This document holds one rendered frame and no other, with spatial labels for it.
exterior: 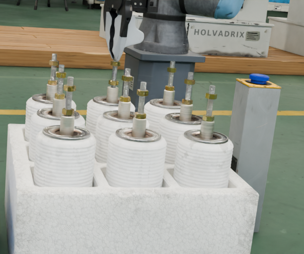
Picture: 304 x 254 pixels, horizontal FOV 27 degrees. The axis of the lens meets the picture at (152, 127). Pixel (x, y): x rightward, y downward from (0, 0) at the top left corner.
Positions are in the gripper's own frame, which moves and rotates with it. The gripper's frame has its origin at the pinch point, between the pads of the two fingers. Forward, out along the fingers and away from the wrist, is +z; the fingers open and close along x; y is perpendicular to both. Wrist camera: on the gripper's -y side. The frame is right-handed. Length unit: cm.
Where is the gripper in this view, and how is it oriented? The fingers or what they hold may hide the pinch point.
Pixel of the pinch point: (112, 53)
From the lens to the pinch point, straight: 124.2
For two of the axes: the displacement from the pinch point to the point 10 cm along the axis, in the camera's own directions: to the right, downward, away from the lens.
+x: -5.0, -2.7, 8.2
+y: 8.6, -0.4, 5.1
